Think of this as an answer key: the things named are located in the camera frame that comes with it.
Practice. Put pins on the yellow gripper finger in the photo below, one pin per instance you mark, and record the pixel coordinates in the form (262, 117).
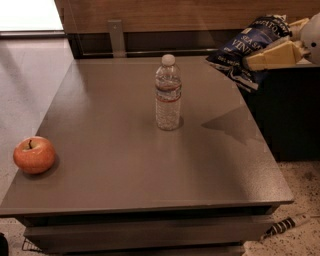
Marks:
(284, 55)
(296, 26)

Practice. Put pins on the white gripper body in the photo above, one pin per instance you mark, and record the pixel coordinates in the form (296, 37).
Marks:
(312, 38)

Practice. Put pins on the blue chip bag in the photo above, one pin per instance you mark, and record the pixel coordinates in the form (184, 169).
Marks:
(229, 58)

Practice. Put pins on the red apple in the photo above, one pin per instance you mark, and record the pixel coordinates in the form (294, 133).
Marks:
(34, 155)

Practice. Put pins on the clear plastic water bottle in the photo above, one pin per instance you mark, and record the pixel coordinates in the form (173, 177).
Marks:
(168, 92)

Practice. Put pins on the striped black white floor object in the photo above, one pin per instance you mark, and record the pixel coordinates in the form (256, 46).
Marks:
(285, 225)

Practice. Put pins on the grey cabinet with drawers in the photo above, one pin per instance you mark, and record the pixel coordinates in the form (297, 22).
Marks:
(121, 186)

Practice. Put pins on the dark object at floor edge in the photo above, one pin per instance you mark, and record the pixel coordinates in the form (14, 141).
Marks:
(4, 251)

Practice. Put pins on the left metal wall bracket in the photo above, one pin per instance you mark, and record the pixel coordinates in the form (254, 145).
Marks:
(117, 38)

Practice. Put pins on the wooden wall panel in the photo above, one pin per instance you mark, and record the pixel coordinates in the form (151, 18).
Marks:
(92, 16)

